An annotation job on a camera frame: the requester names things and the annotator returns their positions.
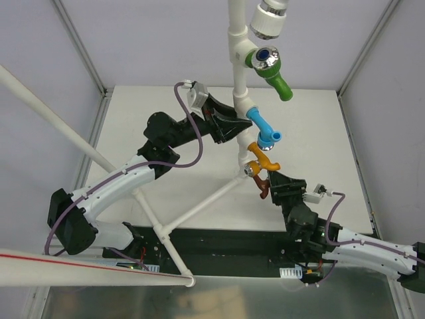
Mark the brown water faucet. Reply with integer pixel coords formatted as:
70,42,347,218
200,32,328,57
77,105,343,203
252,175,270,199

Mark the white PVC pipe frame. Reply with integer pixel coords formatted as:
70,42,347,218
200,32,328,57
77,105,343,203
0,0,260,288

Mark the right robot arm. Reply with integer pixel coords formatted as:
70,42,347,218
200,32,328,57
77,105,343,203
268,171,424,293

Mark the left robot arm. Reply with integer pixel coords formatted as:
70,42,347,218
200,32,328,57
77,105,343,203
44,96,252,259

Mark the orange water faucet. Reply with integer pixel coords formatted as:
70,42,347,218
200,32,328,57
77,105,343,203
244,142,281,177

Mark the blue water faucet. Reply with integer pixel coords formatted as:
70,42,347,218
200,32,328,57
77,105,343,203
246,107,282,151

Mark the green water faucet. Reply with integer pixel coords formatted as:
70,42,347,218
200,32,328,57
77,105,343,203
245,46,293,102

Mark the white water faucet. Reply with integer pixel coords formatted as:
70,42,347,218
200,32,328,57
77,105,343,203
250,0,289,40

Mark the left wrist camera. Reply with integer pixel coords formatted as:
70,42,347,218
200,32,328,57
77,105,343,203
183,80,209,117

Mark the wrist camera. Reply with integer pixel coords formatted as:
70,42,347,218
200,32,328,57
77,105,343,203
183,80,209,117
303,183,333,204

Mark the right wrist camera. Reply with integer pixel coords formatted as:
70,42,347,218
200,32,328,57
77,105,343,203
303,183,333,204

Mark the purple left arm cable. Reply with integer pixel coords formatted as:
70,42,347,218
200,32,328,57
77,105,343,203
44,81,204,257

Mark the right white cable duct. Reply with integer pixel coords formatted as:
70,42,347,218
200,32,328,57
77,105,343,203
280,265,303,280

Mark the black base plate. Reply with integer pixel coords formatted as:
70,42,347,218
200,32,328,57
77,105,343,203
102,227,343,276

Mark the left aluminium frame post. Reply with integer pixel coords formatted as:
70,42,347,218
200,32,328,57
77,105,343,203
50,0,108,96

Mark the aluminium frame post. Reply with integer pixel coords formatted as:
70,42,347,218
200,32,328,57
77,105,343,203
337,0,403,100
50,0,108,96

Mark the right aluminium frame post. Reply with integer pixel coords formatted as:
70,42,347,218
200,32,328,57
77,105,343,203
337,0,403,100

